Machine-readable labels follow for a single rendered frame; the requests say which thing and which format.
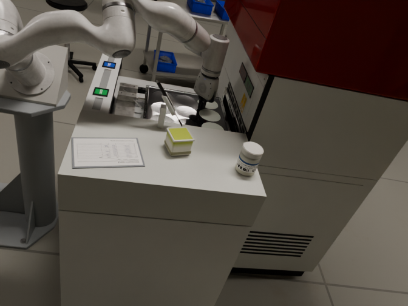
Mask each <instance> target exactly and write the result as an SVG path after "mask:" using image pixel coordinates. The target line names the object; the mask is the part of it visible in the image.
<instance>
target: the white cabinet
mask: <svg viewBox="0 0 408 306"><path fill-rule="evenodd" d="M58 217H59V260H60V283H61V306H214V305H215V303H216V301H217V299H218V297H219V294H220V292H221V290H222V288H223V286H224V284H225V282H226V280H227V278H228V276H229V274H230V272H231V270H232V268H233V265H234V263H235V261H236V259H237V257H238V255H239V253H240V251H241V249H242V247H243V245H244V243H245V241H246V239H247V237H248V234H249V232H250V230H251V228H252V226H245V225H231V224H223V223H209V222H196V221H188V220H174V219H161V218H153V217H139V216H126V215H118V214H104V213H97V212H82V211H69V210H61V209H59V210H58Z"/></svg>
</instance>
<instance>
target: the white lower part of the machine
mask: <svg viewBox="0 0 408 306"><path fill-rule="evenodd" d="M257 170H258V172H259V175H260V179H261V181H262V184H263V188H264V190H265V193H266V196H267V197H266V199H265V201H264V203H263V205H262V207H261V209H260V211H259V213H258V215H257V217H256V219H255V222H254V224H253V226H252V228H251V230H250V232H249V234H248V237H247V238H246V241H245V243H244V245H243V247H242V249H241V251H240V253H239V255H238V257H237V259H236V261H235V263H234V265H233V268H232V270H231V272H230V273H248V274H270V275H281V276H302V275H303V273H304V272H305V271H308V272H313V270H314V269H315V268H316V266H317V264H318V263H319V262H320V261H321V259H322V258H323V256H324V255H325V254H326V252H327V251H328V249H329V248H330V247H331V245H332V244H333V242H334V241H335V240H336V238H337V237H338V236H339V234H340V233H341V231H342V230H343V229H344V227H345V226H346V224H347V223H348V222H349V220H350V219H351V218H352V216H353V215H354V213H355V212H356V211H357V209H358V208H359V207H360V205H361V204H362V202H363V201H364V200H365V198H366V197H367V196H368V194H369V193H370V191H371V190H372V189H373V187H374V186H375V185H376V183H377V182H378V180H372V179H366V178H357V177H348V176H343V175H334V174H324V173H319V172H310V171H301V170H295V169H286V168H277V167H272V166H262V165H258V166H257Z"/></svg>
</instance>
